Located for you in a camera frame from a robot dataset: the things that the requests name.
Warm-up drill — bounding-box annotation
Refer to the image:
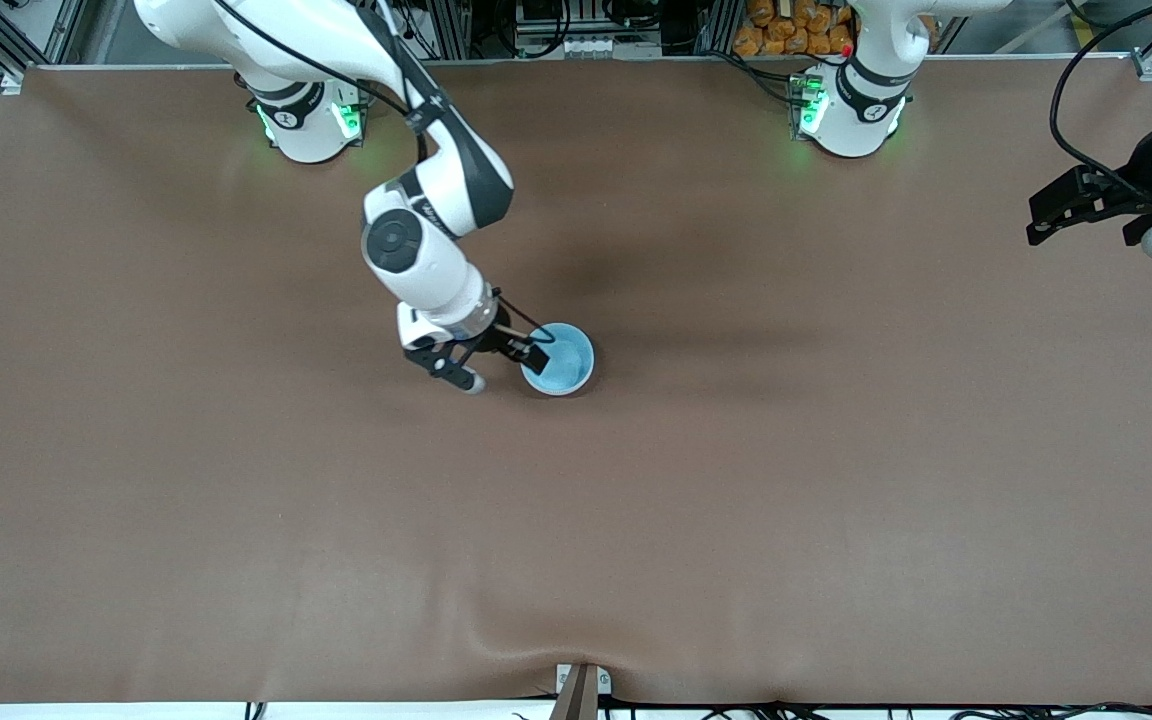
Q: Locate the blue bowl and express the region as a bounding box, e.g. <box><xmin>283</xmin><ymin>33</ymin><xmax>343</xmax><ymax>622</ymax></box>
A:
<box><xmin>520</xmin><ymin>321</ymin><xmax>597</xmax><ymax>398</ymax></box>

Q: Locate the brown table mat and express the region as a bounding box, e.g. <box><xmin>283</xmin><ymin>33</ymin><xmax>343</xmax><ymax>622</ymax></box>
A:
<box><xmin>0</xmin><ymin>57</ymin><xmax>1152</xmax><ymax>707</ymax></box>

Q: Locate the white terminal block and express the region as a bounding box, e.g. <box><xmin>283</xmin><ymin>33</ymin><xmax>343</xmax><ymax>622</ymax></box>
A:
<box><xmin>560</xmin><ymin>36</ymin><xmax>664</xmax><ymax>59</ymax></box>

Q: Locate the orange items box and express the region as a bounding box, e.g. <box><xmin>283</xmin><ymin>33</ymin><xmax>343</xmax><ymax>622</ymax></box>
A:
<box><xmin>732</xmin><ymin>0</ymin><xmax>858</xmax><ymax>58</ymax></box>

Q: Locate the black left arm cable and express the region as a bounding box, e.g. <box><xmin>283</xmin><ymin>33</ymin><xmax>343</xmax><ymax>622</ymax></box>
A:
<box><xmin>1049</xmin><ymin>0</ymin><xmax>1152</xmax><ymax>203</ymax></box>

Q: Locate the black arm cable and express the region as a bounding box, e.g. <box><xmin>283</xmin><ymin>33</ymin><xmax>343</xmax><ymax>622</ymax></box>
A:
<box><xmin>1049</xmin><ymin>0</ymin><xmax>1152</xmax><ymax>203</ymax></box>
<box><xmin>214</xmin><ymin>0</ymin><xmax>559</xmax><ymax>347</ymax></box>

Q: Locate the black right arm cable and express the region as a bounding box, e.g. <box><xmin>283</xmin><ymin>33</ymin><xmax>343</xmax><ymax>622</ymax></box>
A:
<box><xmin>214</xmin><ymin>0</ymin><xmax>559</xmax><ymax>347</ymax></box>

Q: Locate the grey metal mounting bracket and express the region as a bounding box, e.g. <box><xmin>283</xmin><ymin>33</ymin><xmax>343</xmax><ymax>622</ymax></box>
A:
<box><xmin>555</xmin><ymin>662</ymin><xmax>613</xmax><ymax>697</ymax></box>

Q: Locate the brown camera post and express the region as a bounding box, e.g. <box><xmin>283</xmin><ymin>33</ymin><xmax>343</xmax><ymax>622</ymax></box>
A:
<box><xmin>549</xmin><ymin>667</ymin><xmax>600</xmax><ymax>720</ymax></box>

